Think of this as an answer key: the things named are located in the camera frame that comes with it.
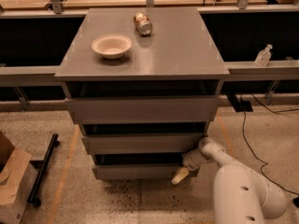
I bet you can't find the white paper bowl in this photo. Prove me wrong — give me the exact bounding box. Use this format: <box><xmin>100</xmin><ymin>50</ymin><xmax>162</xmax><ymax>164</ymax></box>
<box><xmin>92</xmin><ymin>35</ymin><xmax>132</xmax><ymax>60</ymax></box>

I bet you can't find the grey drawer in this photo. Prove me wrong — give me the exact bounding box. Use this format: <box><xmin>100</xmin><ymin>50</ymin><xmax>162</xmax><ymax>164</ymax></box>
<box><xmin>65</xmin><ymin>96</ymin><xmax>219</xmax><ymax>124</ymax></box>
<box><xmin>82</xmin><ymin>133</ymin><xmax>203</xmax><ymax>155</ymax></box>
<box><xmin>91</xmin><ymin>163</ymin><xmax>200</xmax><ymax>181</ymax></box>

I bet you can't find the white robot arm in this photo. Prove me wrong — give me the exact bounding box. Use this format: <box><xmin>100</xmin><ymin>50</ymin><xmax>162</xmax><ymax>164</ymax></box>
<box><xmin>172</xmin><ymin>137</ymin><xmax>287</xmax><ymax>224</ymax></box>

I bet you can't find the grey bottom drawer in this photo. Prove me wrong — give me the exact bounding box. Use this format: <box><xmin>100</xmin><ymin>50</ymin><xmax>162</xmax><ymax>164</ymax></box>
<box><xmin>91</xmin><ymin>163</ymin><xmax>200</xmax><ymax>181</ymax></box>

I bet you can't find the brown cardboard box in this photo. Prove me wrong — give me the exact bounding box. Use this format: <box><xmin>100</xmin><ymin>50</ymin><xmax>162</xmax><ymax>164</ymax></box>
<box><xmin>0</xmin><ymin>132</ymin><xmax>37</xmax><ymax>224</ymax></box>

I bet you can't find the grey drawer cabinet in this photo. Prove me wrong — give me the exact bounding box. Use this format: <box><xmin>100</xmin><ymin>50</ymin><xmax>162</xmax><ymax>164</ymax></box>
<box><xmin>55</xmin><ymin>7</ymin><xmax>229</xmax><ymax>166</ymax></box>

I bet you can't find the grey metal rail frame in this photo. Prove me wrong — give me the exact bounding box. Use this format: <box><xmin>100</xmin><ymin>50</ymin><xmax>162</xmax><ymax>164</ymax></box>
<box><xmin>0</xmin><ymin>5</ymin><xmax>299</xmax><ymax>87</ymax></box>

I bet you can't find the grey middle drawer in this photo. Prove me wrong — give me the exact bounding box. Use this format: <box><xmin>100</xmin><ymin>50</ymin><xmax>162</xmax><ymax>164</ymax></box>
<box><xmin>82</xmin><ymin>133</ymin><xmax>203</xmax><ymax>155</ymax></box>

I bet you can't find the metal soda can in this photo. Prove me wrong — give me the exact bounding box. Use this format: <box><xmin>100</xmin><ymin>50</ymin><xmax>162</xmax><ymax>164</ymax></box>
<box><xmin>134</xmin><ymin>12</ymin><xmax>152</xmax><ymax>36</ymax></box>

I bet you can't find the black floor cable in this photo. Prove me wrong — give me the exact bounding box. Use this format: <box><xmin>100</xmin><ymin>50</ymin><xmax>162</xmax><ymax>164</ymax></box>
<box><xmin>241</xmin><ymin>93</ymin><xmax>299</xmax><ymax>198</ymax></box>

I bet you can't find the black floor bracket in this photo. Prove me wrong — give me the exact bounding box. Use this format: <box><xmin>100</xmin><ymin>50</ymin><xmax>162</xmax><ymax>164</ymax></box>
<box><xmin>226</xmin><ymin>93</ymin><xmax>253</xmax><ymax>112</ymax></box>

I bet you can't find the grey top drawer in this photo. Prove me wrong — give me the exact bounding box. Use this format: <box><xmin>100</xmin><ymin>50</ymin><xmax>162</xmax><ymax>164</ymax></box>
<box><xmin>65</xmin><ymin>96</ymin><xmax>219</xmax><ymax>124</ymax></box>

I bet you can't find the clear sanitizer pump bottle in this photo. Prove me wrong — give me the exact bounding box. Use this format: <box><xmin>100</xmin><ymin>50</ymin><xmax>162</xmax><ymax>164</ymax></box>
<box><xmin>254</xmin><ymin>44</ymin><xmax>273</xmax><ymax>67</ymax></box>

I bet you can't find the black metal bar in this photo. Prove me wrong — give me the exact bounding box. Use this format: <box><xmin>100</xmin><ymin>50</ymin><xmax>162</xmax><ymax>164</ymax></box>
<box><xmin>27</xmin><ymin>133</ymin><xmax>60</xmax><ymax>208</ymax></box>

